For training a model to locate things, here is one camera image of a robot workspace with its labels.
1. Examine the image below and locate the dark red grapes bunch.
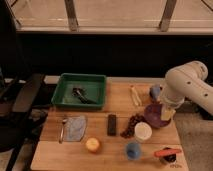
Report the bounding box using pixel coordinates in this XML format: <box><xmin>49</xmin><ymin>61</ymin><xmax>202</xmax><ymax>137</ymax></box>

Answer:
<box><xmin>120</xmin><ymin>114</ymin><xmax>145</xmax><ymax>138</ymax></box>

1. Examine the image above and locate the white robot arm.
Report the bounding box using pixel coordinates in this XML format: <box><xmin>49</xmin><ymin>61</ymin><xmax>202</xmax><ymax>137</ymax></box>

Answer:
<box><xmin>159</xmin><ymin>61</ymin><xmax>213</xmax><ymax>121</ymax></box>

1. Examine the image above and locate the black round holder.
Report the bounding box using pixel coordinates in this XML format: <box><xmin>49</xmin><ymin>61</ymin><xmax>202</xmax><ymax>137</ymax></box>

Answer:
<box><xmin>159</xmin><ymin>154</ymin><xmax>176</xmax><ymax>165</ymax></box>

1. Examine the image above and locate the blue grey cloth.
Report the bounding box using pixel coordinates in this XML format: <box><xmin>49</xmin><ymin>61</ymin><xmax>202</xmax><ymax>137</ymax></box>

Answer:
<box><xmin>65</xmin><ymin>116</ymin><xmax>87</xmax><ymax>142</ymax></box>

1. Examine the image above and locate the black office chair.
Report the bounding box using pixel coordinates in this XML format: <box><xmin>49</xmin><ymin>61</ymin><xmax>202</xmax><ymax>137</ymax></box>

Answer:
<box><xmin>0</xmin><ymin>73</ymin><xmax>47</xmax><ymax>171</ymax></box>

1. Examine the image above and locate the metal spoon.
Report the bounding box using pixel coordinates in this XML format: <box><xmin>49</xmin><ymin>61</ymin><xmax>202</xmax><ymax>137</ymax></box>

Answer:
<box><xmin>59</xmin><ymin>118</ymin><xmax>68</xmax><ymax>144</ymax></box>

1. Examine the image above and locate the blue plastic cup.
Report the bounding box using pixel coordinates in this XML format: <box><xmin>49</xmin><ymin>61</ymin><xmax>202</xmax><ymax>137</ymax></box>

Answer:
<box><xmin>125</xmin><ymin>142</ymin><xmax>142</xmax><ymax>160</ymax></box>

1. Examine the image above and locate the black rectangular block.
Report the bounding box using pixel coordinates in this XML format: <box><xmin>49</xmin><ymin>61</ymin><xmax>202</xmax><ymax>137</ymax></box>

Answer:
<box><xmin>107</xmin><ymin>114</ymin><xmax>117</xmax><ymax>136</ymax></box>

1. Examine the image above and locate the white paper cup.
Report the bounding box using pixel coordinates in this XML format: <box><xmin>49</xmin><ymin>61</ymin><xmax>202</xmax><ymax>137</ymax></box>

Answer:
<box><xmin>134</xmin><ymin>122</ymin><xmax>152</xmax><ymax>142</ymax></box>

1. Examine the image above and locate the black tool in tray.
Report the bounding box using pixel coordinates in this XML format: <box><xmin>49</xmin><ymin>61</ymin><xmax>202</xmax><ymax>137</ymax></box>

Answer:
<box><xmin>72</xmin><ymin>87</ymin><xmax>95</xmax><ymax>104</ymax></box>

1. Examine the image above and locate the blue round object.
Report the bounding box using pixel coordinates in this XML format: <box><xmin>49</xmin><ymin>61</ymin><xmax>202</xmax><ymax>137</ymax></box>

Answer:
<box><xmin>149</xmin><ymin>84</ymin><xmax>161</xmax><ymax>101</ymax></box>

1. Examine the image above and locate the green plastic tray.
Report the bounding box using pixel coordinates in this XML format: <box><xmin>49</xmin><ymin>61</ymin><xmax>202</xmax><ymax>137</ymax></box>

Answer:
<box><xmin>51</xmin><ymin>73</ymin><xmax>106</xmax><ymax>110</ymax></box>

